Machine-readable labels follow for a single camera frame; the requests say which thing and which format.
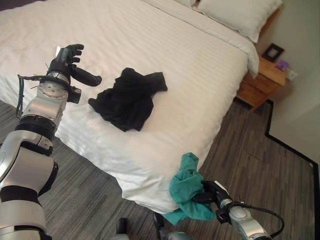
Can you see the teal green garment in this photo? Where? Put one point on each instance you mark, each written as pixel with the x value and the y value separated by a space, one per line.
pixel 187 190

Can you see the white wall outlet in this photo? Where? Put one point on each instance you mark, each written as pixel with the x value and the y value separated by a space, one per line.
pixel 292 74

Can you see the small purple box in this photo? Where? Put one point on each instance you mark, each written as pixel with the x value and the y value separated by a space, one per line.
pixel 283 65

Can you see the black garment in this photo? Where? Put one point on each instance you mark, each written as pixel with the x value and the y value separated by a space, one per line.
pixel 128 101

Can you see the black picture frame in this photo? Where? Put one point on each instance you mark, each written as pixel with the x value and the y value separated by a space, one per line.
pixel 273 52

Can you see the white bed with striped duvet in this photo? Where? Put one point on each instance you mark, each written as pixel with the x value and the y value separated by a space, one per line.
pixel 130 82

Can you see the robot silver legs and feet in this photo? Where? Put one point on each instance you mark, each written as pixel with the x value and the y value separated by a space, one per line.
pixel 160 228

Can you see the wooden bed headboard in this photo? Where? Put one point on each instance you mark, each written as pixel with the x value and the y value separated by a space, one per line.
pixel 270 21

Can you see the wooden nightstand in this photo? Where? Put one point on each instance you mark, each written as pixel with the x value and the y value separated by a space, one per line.
pixel 262 81

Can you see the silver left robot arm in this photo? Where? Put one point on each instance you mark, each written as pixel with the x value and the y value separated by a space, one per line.
pixel 30 140

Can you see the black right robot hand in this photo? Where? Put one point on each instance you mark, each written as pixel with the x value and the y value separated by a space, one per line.
pixel 208 192

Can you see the white pillow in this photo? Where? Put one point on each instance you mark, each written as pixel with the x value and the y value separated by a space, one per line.
pixel 236 13

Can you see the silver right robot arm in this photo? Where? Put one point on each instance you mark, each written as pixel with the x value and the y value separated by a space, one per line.
pixel 246 220

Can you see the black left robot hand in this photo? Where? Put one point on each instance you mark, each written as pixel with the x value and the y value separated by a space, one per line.
pixel 65 58

